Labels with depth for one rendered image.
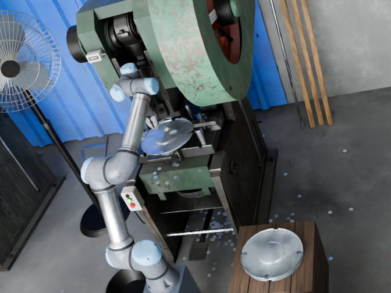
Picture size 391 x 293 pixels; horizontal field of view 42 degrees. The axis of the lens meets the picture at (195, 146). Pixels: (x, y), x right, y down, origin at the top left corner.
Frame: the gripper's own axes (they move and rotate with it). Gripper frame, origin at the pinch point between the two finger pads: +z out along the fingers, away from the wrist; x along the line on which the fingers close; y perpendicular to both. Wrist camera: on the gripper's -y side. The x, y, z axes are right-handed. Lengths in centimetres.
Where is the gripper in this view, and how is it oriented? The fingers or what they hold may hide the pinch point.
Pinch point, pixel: (155, 128)
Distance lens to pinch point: 253.6
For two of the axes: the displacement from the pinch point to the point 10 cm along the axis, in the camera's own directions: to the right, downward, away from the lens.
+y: 2.0, -6.4, 7.4
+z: 3.4, 7.6, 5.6
